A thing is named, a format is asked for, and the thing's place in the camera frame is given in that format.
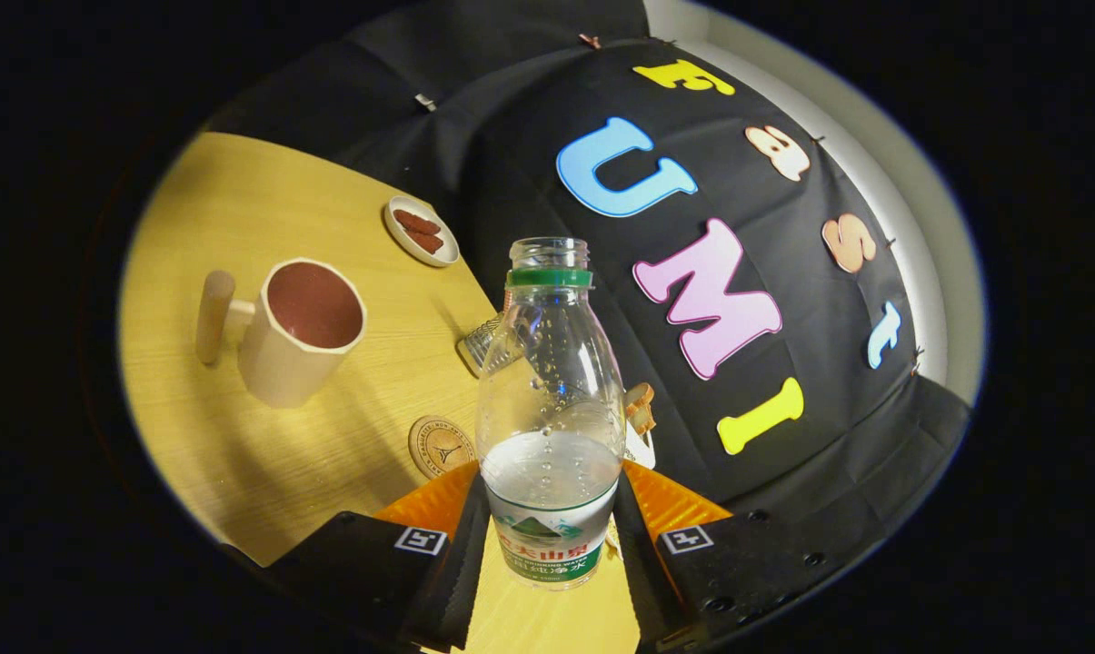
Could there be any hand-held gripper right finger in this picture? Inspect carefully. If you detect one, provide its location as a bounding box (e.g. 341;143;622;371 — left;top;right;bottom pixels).
612;459;843;650

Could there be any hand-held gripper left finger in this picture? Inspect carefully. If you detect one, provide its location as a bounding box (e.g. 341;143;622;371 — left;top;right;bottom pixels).
224;461;492;653

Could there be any round wooden coaster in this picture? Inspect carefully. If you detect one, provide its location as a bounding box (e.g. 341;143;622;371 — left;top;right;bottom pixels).
408;415;480;481

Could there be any clear plastic juice bottle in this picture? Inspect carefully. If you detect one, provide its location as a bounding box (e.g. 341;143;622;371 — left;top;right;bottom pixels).
474;237;627;591

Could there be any cream cup with wooden handle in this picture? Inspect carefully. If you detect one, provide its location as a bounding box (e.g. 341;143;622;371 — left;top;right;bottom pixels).
194;258;368;409

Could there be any white toaster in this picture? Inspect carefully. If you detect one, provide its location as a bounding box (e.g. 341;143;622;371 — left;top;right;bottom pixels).
623;427;657;470

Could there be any wooden table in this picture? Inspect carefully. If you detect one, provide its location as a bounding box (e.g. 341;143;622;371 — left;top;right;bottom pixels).
118;132;643;654

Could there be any small white plate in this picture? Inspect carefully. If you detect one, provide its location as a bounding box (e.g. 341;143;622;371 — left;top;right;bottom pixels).
383;195;461;268

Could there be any wire mesh holder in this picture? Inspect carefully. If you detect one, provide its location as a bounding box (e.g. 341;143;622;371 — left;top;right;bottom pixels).
457;312;512;378

